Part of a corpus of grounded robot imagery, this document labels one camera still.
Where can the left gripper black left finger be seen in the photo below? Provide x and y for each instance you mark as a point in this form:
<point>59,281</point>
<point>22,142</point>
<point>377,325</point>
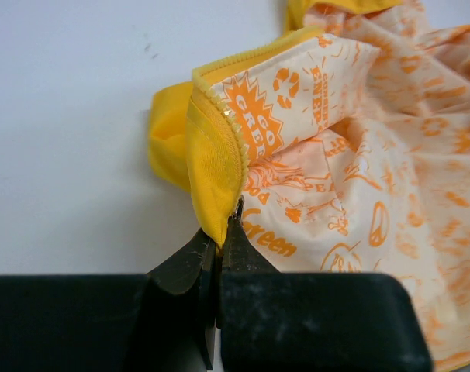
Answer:
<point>111,322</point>

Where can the yellow jacket with patterned lining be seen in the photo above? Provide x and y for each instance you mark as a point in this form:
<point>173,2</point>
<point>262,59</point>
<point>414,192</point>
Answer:
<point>348,141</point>

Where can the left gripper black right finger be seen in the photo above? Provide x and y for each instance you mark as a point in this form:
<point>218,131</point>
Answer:
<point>274,321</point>

